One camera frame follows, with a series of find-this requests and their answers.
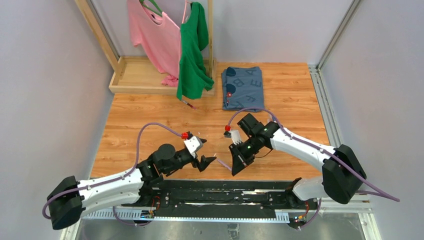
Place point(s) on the wooden clothes rack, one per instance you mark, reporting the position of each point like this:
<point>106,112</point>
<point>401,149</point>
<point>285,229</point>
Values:
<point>136,74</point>

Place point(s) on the folded blue t-shirt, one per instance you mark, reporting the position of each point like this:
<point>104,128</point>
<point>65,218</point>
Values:
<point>242,88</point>

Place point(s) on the green t-shirt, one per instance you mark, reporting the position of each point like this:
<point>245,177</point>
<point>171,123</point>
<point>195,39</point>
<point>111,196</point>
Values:
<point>193,79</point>

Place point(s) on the green clothes hanger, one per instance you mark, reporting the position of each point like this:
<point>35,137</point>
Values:
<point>153,7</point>

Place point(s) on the purple pen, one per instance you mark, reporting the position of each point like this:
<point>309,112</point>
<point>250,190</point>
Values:
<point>224,164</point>

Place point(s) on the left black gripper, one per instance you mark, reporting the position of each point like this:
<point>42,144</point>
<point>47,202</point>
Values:
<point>197,161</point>

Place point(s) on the aluminium frame rail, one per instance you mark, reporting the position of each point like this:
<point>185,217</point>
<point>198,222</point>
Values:
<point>330,221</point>

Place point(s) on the pink t-shirt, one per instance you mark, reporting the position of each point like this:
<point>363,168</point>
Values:
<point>160,38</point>

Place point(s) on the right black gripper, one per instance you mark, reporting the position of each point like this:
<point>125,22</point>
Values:
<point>240,156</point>

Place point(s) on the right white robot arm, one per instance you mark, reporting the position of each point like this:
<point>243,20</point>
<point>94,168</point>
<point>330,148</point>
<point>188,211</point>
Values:
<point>342,174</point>

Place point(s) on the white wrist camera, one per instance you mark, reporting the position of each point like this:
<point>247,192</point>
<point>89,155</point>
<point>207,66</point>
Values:
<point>234,135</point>
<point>193,144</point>

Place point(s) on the red pen near rack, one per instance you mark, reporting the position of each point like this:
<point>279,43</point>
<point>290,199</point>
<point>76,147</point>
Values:
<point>188,104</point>

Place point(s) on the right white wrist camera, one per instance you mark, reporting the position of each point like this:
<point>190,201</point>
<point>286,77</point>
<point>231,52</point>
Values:
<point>234,135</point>

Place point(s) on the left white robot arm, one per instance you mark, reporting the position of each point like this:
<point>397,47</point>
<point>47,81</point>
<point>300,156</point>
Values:
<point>73,199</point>

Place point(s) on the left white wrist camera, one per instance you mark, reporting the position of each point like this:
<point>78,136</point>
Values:
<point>193,144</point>

